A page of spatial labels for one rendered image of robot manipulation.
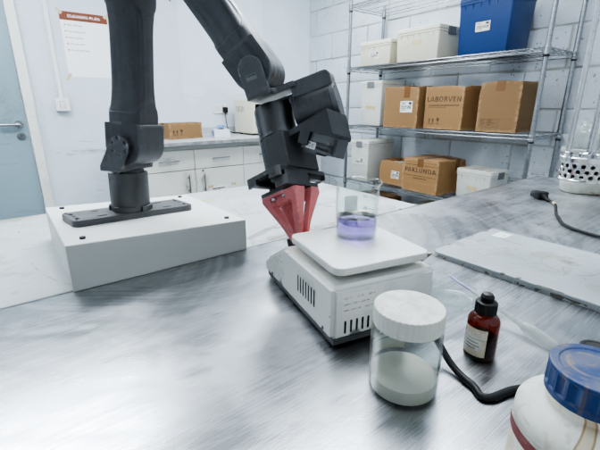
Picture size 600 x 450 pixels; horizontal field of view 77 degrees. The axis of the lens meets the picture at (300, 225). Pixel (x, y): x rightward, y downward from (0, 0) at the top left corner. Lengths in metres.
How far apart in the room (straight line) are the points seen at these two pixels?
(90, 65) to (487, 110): 2.72
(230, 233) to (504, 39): 2.20
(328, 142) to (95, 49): 2.97
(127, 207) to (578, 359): 0.62
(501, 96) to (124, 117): 2.19
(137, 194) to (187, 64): 2.92
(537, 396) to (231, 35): 0.51
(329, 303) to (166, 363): 0.17
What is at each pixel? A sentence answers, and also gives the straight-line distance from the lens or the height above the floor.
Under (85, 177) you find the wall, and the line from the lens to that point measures 3.36.
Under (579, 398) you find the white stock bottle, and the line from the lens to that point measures 0.24.
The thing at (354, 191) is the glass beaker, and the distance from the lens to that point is 0.42.
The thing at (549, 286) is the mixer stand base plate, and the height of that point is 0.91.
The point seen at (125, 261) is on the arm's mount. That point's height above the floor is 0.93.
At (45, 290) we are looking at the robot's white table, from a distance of 0.63.
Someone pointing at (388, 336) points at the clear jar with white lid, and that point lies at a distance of 0.32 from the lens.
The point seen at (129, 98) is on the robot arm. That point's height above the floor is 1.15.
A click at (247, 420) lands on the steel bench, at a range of 0.34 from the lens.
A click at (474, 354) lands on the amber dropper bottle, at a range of 0.43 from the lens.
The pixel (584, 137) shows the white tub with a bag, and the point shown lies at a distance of 1.32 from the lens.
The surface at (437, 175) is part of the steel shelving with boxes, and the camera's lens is 2.68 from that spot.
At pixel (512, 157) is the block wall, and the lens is 2.91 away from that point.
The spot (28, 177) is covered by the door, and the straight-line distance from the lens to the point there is 3.31.
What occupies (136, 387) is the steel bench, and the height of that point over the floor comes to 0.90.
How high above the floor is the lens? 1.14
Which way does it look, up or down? 17 degrees down
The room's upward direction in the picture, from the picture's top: straight up
